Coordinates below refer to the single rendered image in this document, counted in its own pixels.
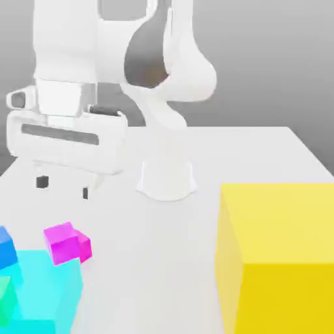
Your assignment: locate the large cyan box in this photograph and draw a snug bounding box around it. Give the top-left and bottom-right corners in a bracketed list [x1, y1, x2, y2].
[0, 249, 85, 334]

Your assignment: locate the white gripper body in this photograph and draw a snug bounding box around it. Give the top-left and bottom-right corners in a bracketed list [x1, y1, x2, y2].
[6, 108, 129, 176]

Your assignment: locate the small green cube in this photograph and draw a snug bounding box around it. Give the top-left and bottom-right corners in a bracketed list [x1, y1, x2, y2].
[0, 275, 18, 327]

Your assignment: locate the large yellow box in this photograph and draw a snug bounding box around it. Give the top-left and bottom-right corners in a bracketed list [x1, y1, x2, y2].
[214, 182, 334, 334]

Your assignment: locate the small blue cube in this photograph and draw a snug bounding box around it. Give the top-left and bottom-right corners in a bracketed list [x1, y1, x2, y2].
[0, 225, 19, 271]

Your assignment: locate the small magenta cube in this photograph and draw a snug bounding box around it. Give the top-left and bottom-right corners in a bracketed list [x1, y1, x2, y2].
[43, 221, 82, 267]
[74, 228, 94, 264]

